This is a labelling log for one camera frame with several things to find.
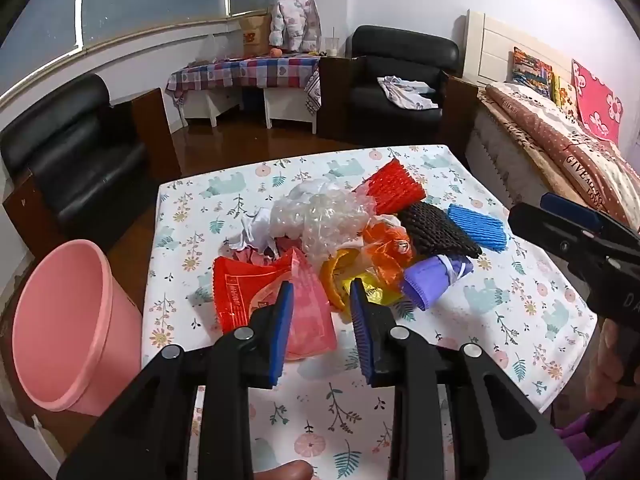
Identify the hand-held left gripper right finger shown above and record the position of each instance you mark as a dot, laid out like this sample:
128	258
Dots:
362	330

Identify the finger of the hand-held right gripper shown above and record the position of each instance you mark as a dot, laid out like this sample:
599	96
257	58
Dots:
545	232
570	210

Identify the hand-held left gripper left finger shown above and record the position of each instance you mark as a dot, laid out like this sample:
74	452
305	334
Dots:
282	330

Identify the pink plastic bag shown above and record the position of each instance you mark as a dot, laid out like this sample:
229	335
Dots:
310	320

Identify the yellow plastic wrapper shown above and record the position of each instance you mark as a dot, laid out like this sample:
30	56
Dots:
380	290

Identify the orange yellow wrapper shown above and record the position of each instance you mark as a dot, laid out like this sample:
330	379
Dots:
332	280

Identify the red snack packet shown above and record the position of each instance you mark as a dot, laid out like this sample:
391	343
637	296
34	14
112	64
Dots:
240	290

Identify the blue foam net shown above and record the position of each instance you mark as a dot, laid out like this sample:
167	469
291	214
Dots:
477	225

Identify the orange plastic bag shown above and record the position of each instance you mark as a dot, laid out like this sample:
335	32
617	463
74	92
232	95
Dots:
390	255

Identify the purple face mask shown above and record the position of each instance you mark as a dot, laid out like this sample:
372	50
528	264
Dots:
430	280

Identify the white paper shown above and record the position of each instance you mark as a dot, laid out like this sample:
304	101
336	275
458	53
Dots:
255	232

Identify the black foam net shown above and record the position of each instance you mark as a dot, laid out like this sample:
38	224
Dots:
435	232

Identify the clear bubble wrap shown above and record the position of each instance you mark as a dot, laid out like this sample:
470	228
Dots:
325	225

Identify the white plastic bag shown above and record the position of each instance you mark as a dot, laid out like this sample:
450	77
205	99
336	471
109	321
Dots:
310	190

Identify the red foam net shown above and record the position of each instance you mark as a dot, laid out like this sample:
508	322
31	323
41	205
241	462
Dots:
395	187

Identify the pink plastic bucket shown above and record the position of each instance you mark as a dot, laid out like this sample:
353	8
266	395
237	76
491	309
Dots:
60	310

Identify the person's right hand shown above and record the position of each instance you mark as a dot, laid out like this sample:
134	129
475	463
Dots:
607	360

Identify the person's left hand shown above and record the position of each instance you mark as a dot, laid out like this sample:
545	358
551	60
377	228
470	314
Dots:
282	471

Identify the bed with patterned blanket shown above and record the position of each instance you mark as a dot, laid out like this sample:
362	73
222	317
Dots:
560	145

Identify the white mattress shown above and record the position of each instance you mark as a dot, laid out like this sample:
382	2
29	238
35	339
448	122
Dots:
495	155

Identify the pink floral pillow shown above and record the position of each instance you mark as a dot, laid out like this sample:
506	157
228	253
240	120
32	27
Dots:
597	97

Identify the yellow floral pillow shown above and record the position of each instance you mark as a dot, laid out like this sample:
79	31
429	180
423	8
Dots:
565	92

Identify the colourful patterned pillow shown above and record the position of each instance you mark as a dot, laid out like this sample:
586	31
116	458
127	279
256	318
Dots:
532	67

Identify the cream bed headboard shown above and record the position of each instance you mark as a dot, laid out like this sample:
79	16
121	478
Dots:
490	45

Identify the white printed cloth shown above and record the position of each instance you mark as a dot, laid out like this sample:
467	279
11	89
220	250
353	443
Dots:
407	92

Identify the white desk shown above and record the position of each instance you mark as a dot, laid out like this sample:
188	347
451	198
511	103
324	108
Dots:
290	105

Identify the table with checkered cloth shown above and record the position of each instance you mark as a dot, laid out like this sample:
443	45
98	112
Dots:
260	70

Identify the orange fruit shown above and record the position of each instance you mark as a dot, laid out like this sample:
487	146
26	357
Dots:
275	53

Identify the clear plastic cup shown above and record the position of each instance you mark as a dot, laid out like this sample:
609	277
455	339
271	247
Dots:
330	46

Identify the clear plastic bag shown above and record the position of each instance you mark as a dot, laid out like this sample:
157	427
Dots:
215	47

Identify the brown paper bag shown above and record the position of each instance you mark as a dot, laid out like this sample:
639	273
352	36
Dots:
255	35

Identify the pale printed puffer jacket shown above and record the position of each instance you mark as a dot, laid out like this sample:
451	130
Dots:
295	15

